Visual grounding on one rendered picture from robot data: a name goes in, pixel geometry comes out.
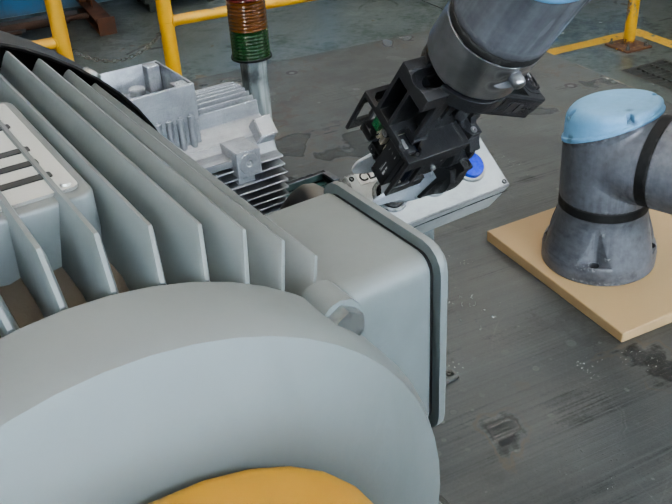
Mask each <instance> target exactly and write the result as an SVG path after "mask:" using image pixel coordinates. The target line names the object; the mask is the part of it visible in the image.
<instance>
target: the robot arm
mask: <svg viewBox="0 0 672 504"><path fill-rule="evenodd" d="M590 1H591V0H449V1H448V3H447V4H446V6H445V8H444V9H443V11H442V12H441V14H440V16H439V17H438V19H437V21H436V22H435V24H434V26H433V27H432V29H431V31H430V33H429V37H428V41H427V44H426V45H425V47H424V49H423V51H422V53H421V57H418V58H415V59H411V60H408V61H404V62H403V63H402V65H401V66H400V68H399V70H398V71H397V73H396V75H395V76H394V78H393V80H392V81H391V83H390V84H387V85H384V86H380V87H377V88H373V89H370V90H367V91H365V92H364V94H363V96H362V97H361V99H360V101H359V103H358V105H357V106H356V108H355V110H354V112H353V114H352V115H351V117H350V119H349V121H348V123H347V124H346V126H345V128H346V129H347V130H348V129H351V128H354V127H357V126H360V125H361V127H360V129H361V131H362V132H363V133H364V135H365V137H366V138H367V140H368V141H372V142H371V144H370V145H369V147H368V149H369V151H370V154H368V155H366V156H364V157H363V158H361V159H359V160H358V161H357V162H356V163H355V164H354V165H353V167H352V172H353V173H354V174H361V173H370V172H373V173H374V174H375V176H376V178H377V180H378V181H379V183H380V185H381V193H382V194H380V195H379V196H377V197H376V198H375V199H374V200H373V202H374V203H376V204H377V205H382V204H386V203H390V202H395V203H402V202H408V201H412V200H417V199H420V198H423V197H425V196H428V195H432V194H441V193H444V192H446V191H449V190H452V189H454V188H455V187H457V186H458V185H459V184H460V183H461V182H462V180H463V179H464V177H465V175H466V173H467V171H468V170H470V169H471V168H473V165H472V163H471V162H470V160H469V159H470V158H472V156H473V155H474V153H475V151H477V150H479V149H480V142H479V139H480V134H481V133H482V131H481V129H480V128H479V126H478V125H477V123H476V120H477V119H478V118H479V117H480V116H481V115H480V114H488V115H499V116H510V117H521V118H525V117H526V116H527V115H529V114H530V113H531V112H532V111H533V110H535V109H536V108H537V107H538V106H539V105H540V104H542V103H543V102H544V101H545V98H544V96H543V95H542V94H541V92H540V90H539V88H540V86H539V84H538V83H537V81H536V80H535V78H534V77H533V76H532V74H531V73H530V72H529V71H530V70H531V69H532V68H533V66H534V65H535V64H536V63H537V61H538V60H539V59H540V58H541V57H542V56H543V55H544V54H545V53H546V52H547V50H548V49H549V48H550V47H551V46H552V44H553V43H554V42H555V41H556V40H557V38H558V37H559V36H560V35H561V33H562V32H563V31H564V30H565V29H566V27H567V26H568V25H569V24H570V22H571V21H572V20H573V19H574V18H575V16H576V15H577V14H578V13H579V12H580V11H581V10H582V9H583V8H584V7H585V6H586V5H587V4H588V3H589V2H590ZM367 102H369V104H370V106H371V107H372V108H371V110H370V112H369V113H368V114H366V115H362V116H359V117H357V116H358V114H359V112H360V111H361V109H362V107H363V105H364V104H365V103H367ZM665 109H666V106H665V104H664V100H663V98H662V97H661V96H659V95H657V94H656V93H654V92H651V91H647V90H641V89H613V90H606V91H601V92H596V93H593V94H590V95H587V96H585V97H582V98H580V99H579V100H577V101H576V102H574V103H573V104H572V105H571V106H570V107H569V109H568V111H567V113H566V117H565V125H564V132H563V133H562V135H561V140H562V141H563V143H562V157H561V170H560V183H559V196H558V204H557V206H556V208H555V211H554V213H553V215H552V218H551V221H550V224H549V226H548V227H547V228H546V230H545V232H544V234H543V238H542V250H541V254H542V258H543V260H544V262H545V264H546V265H547V266H548V267H549V268H550V269H551V270H552V271H554V272H555V273H557V274H558V275H560V276H562V277H564V278H566V279H568V280H571V281H574V282H577V283H581V284H586V285H592V286H619V285H625V284H629V283H633V282H636V281H638V280H640V279H642V278H644V277H645V276H647V275H648V274H649V273H650V272H651V271H652V269H653V268H654V265H655V261H656V254H657V243H656V239H655V237H654V231H653V226H652V222H651V218H650V214H649V209H653V210H657V211H660V212H663V213H667V214H670V215H672V115H670V114H665V113H664V112H665ZM374 113H375V114H376V117H375V118H374V119H371V118H372V117H373V115H374Z"/></svg>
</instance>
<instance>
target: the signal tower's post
mask: <svg viewBox="0 0 672 504"><path fill-rule="evenodd" d="M271 57H272V52H271V51H270V55H269V56H268V57H266V58H263V59H260V60H255V61H240V60H236V59H234V58H233V56H232V55H231V60H232V61H234V62H237V63H240V68H241V77H242V85H243V87H244V88H245V91H247V90H248V91H249V95H251V94H252V95H253V100H254V99H256V100H257V104H258V110H259V113H260V115H261V116H263V115H266V114H270V116H271V118H272V108H271V98H270V88H269V78H268V68H267V60H268V59H269V58H271ZM272 120H273V118H272Z"/></svg>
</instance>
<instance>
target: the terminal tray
mask: <svg viewBox="0 0 672 504"><path fill-rule="evenodd" d="M150 63H154V64H155V65H153V66H147V64H150ZM100 75H101V80H103V81H104V82H106V83H107V84H109V85H110V86H112V87H113V88H115V89H116V90H118V91H119V92H121V93H122V94H123V95H124V96H125V97H126V98H127V99H129V100H130V101H131V102H132V103H133V104H134V105H136V106H137V107H138V108H139V109H140V110H141V111H142V113H143V114H144V115H145V116H146V117H147V118H148V119H149V121H150V122H151V123H152V124H153V125H154V126H155V128H156V129H157V131H158V132H159V133H160V134H162V135H163V136H164V137H165V138H167V139H168V140H169V141H171V142H172V143H173V144H174V145H176V146H177V147H178V148H181V149H182V150H183V151H187V149H188V146H189V145H191V146H192V147H194V148H197V147H198V143H199V142H202V140H201V133H200V126H199V120H198V118H199V114H198V107H197V101H196V94H195V87H194V83H193V82H191V81H189V80H188V79H186V78H184V77H183V76H181V75H180V74H178V73H176V72H175V71H173V70H171V69H170V68H168V67H167V66H165V65H163V64H162V63H160V62H159V61H157V60H155V61H151V62H147V63H143V64H138V65H134V66H130V67H126V68H122V69H118V70H114V71H110V72H105V73H101V74H100ZM177 81H182V82H183V83H182V84H175V82H177Z"/></svg>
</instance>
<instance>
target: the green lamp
mask: <svg viewBox="0 0 672 504"><path fill-rule="evenodd" d="M229 32H230V34H229V35H230V39H231V40H230V42H231V49H232V50H231V51H232V56H233V58H234V59H236V60H240V61H255V60H260V59H263V58H266V57H268V56H269V55H270V46H269V45H270V44H269V36H268V35H269V34H268V27H267V28H266V29H264V30H262V31H260V32H256V33H249V34H239V33H234V32H231V31H230V30H229Z"/></svg>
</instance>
